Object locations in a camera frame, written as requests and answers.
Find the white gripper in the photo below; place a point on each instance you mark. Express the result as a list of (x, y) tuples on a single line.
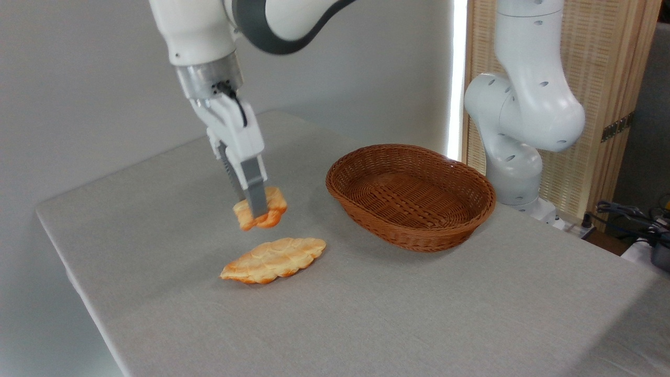
[(235, 131)]

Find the small round bread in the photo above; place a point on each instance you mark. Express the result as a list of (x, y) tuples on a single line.
[(277, 205)]

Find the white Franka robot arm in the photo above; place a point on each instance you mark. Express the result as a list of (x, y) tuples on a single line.
[(523, 104)]

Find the long flat bread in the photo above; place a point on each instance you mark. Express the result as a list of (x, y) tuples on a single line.
[(277, 259)]

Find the brown wicker basket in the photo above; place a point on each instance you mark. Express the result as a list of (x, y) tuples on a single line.
[(413, 199)]

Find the grey tablecloth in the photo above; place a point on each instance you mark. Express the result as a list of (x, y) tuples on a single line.
[(366, 314)]

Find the white power strip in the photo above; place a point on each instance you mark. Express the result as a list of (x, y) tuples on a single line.
[(576, 228)]

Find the dark metal screen hinge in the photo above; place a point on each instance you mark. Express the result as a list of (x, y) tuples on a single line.
[(617, 127)]

